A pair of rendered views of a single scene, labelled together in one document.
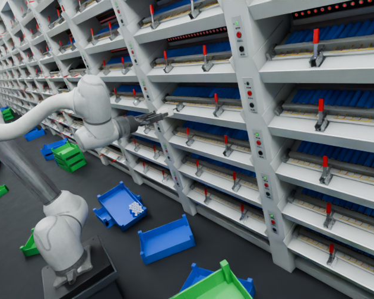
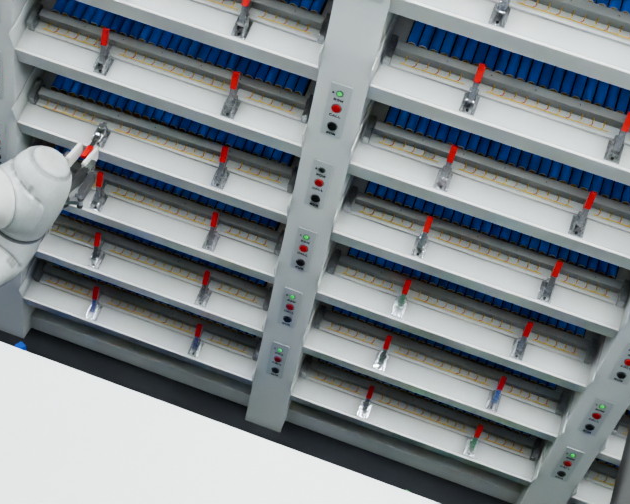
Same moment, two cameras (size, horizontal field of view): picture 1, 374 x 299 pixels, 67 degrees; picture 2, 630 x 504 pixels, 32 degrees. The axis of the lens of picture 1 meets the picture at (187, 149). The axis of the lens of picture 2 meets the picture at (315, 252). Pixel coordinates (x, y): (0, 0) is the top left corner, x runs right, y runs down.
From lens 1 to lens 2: 153 cm
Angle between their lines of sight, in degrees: 45
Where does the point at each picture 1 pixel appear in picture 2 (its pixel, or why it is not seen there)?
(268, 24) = not seen: hidden behind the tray
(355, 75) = (488, 215)
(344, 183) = (424, 315)
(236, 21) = (340, 91)
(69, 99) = (0, 204)
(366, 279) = (411, 427)
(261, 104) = (335, 202)
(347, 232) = (406, 372)
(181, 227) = not seen: hidden behind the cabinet
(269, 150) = (320, 261)
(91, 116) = (34, 231)
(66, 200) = not seen: outside the picture
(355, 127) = (462, 257)
